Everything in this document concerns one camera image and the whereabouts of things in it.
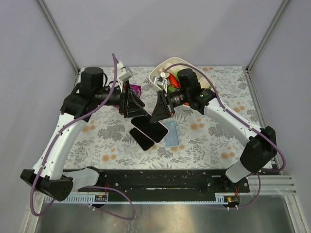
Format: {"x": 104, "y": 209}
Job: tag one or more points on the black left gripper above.
{"x": 123, "y": 103}

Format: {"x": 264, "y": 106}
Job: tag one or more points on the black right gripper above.
{"x": 167, "y": 103}

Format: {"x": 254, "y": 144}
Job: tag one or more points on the black smartphone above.
{"x": 155, "y": 131}

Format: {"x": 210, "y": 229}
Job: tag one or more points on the light blue phone case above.
{"x": 171, "y": 138}

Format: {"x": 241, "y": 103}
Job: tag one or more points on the black phone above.
{"x": 143, "y": 141}

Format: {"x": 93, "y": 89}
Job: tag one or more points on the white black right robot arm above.
{"x": 259, "y": 143}

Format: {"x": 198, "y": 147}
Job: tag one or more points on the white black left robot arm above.
{"x": 89, "y": 94}

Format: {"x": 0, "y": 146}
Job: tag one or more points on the purple snack box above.
{"x": 137, "y": 89}

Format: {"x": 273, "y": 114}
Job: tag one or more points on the toy carrot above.
{"x": 173, "y": 81}

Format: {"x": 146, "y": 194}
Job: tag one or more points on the white plastic basin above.
{"x": 155, "y": 70}

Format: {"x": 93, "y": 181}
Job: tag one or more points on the floral table cloth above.
{"x": 105, "y": 141}

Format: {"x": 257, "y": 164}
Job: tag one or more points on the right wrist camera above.
{"x": 160, "y": 81}

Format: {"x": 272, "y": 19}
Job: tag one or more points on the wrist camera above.
{"x": 160, "y": 81}
{"x": 124, "y": 76}

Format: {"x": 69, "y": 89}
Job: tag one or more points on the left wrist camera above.
{"x": 124, "y": 76}

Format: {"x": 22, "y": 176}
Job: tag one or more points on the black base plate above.
{"x": 207, "y": 181}

